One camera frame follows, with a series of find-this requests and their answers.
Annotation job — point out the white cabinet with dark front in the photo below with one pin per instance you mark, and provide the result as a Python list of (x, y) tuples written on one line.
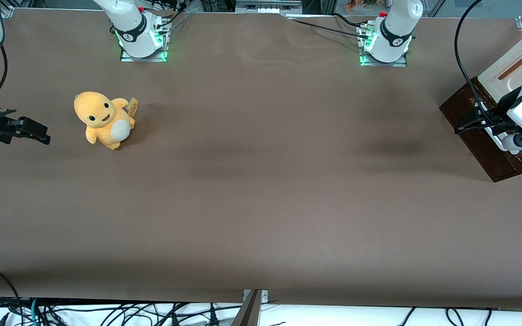
[(505, 86)]

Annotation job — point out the grey power strip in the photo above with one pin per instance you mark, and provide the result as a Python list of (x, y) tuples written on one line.
[(268, 6)]

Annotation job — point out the dark wooden drawer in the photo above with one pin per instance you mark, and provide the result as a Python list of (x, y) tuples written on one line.
[(480, 151)]

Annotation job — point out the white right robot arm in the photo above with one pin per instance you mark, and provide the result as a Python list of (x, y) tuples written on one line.
[(132, 27)]

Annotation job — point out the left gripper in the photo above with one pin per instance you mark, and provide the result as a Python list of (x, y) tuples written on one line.
[(493, 117)]

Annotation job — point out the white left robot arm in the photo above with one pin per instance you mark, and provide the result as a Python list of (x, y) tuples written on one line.
[(394, 31)]

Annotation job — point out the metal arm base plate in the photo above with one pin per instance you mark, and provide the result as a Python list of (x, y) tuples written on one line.
[(385, 63), (143, 56)]

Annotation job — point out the brown wooden strip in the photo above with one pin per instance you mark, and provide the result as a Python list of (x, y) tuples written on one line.
[(514, 68)]

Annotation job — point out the brown table cover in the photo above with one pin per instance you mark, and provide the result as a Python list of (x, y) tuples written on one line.
[(261, 181)]

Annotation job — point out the metal table edge bracket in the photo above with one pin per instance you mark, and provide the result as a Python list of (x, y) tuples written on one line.
[(263, 295)]

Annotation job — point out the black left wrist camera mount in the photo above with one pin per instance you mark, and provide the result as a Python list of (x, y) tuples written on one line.
[(503, 117)]

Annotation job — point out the yellow plush toy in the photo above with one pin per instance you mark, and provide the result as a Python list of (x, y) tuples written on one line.
[(102, 120)]

